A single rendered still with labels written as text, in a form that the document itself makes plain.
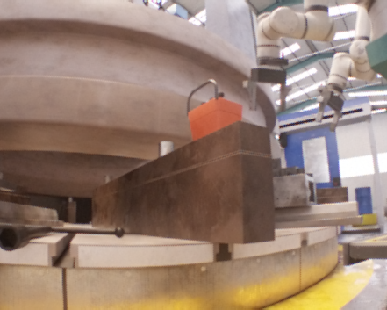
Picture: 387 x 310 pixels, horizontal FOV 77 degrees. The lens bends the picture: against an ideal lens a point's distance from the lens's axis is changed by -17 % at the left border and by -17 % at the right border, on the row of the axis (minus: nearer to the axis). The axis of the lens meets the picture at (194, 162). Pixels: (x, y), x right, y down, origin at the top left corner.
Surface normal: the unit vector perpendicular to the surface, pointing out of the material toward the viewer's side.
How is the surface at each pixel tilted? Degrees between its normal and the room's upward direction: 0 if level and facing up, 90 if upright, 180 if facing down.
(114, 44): 90
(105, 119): 90
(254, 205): 90
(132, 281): 90
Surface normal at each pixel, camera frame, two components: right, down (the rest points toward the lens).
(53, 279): 0.36, -0.20
